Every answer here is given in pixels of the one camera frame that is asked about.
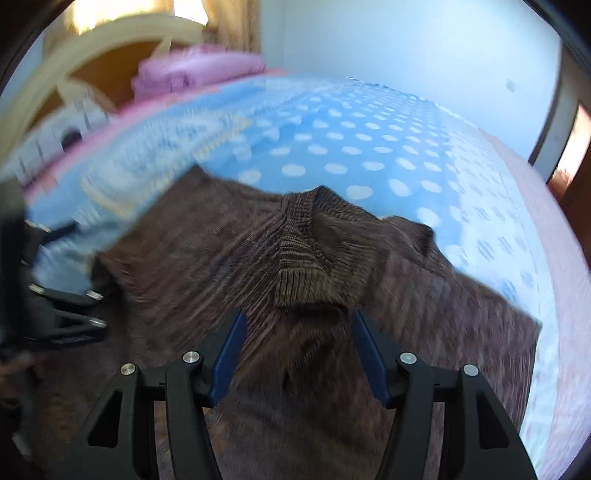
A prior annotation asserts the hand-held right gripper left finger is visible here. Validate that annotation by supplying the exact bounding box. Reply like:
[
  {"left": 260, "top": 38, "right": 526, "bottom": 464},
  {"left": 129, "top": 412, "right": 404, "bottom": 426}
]
[{"left": 48, "top": 308, "right": 249, "bottom": 480}]

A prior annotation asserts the pink folded blanket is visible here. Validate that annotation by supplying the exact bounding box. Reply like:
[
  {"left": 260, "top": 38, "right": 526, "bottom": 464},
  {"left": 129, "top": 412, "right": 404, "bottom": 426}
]
[{"left": 131, "top": 44, "right": 269, "bottom": 100}]

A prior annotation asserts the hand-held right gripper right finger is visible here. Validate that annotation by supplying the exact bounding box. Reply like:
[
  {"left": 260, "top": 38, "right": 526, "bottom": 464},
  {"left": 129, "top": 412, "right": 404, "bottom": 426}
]
[{"left": 351, "top": 308, "right": 539, "bottom": 480}]

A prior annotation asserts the cream and wood headboard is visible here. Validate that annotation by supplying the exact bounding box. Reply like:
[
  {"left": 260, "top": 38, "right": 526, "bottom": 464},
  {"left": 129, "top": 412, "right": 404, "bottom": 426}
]
[{"left": 0, "top": 14, "right": 205, "bottom": 160}]

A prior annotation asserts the brown knitted sweater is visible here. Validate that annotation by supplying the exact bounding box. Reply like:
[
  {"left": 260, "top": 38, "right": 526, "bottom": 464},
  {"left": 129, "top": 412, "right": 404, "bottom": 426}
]
[{"left": 18, "top": 164, "right": 544, "bottom": 480}]

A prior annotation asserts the blue polka dot bed blanket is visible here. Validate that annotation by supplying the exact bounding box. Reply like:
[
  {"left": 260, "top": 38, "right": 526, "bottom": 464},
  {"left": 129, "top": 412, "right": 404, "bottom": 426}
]
[{"left": 0, "top": 69, "right": 591, "bottom": 480}]

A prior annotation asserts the white patterned pillow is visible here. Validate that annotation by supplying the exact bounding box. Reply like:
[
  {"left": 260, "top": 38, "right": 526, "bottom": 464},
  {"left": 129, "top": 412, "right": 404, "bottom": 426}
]
[{"left": 8, "top": 95, "right": 112, "bottom": 186}]

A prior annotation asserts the beige orange curtain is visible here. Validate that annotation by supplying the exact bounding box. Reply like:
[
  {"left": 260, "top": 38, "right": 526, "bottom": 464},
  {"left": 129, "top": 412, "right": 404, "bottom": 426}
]
[{"left": 203, "top": 0, "right": 264, "bottom": 52}]

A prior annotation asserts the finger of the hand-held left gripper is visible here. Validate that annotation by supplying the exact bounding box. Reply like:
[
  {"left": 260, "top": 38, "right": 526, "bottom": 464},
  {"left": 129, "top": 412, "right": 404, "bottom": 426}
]
[
  {"left": 28, "top": 282, "right": 108, "bottom": 348},
  {"left": 24, "top": 218, "right": 78, "bottom": 245}
]

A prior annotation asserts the dark door frame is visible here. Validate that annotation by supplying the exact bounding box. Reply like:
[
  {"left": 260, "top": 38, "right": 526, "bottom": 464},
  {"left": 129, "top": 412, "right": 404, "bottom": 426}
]
[{"left": 526, "top": 37, "right": 591, "bottom": 206}]

